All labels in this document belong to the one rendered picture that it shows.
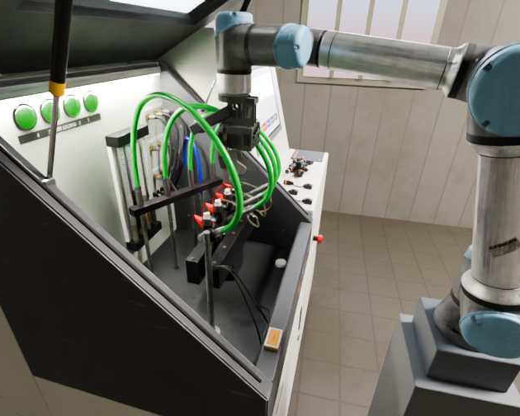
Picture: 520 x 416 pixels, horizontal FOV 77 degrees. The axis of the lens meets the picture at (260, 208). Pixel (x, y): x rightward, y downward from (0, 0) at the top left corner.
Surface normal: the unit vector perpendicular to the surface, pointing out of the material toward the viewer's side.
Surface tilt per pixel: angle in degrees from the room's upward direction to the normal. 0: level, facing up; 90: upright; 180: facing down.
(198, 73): 90
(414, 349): 0
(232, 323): 0
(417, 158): 90
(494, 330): 97
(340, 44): 65
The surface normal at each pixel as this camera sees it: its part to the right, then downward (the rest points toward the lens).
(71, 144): 0.97, 0.14
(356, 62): -0.48, 0.67
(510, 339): -0.44, 0.52
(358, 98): -0.21, 0.45
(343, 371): 0.03, -0.88
